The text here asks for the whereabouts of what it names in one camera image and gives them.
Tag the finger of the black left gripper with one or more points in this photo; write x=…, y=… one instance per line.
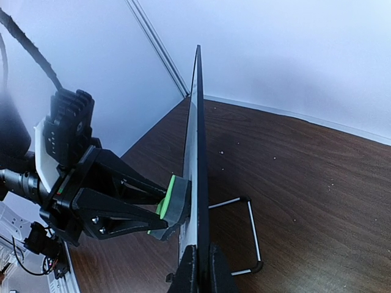
x=104, y=217
x=123, y=181

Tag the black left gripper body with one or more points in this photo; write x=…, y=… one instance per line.
x=57, y=209

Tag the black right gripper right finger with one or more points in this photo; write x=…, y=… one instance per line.
x=221, y=279

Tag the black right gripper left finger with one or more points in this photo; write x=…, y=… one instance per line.
x=184, y=280

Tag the white whiteboard with writing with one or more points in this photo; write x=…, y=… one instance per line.
x=196, y=229

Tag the green whiteboard eraser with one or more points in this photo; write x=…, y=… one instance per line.
x=174, y=208

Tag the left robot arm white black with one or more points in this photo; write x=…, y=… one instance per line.
x=19, y=173

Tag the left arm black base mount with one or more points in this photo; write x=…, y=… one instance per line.
x=42, y=241

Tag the aluminium front frame rail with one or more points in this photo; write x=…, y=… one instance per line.
x=19, y=228

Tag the left aluminium corner post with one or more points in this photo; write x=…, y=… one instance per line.
x=158, y=45

